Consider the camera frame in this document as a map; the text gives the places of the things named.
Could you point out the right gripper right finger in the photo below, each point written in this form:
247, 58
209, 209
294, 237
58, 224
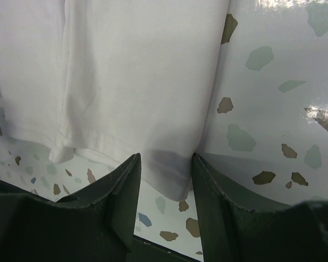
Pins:
237, 224

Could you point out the white t shirt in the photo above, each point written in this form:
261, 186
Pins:
108, 79

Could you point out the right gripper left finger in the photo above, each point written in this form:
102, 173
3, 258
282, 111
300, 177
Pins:
96, 223

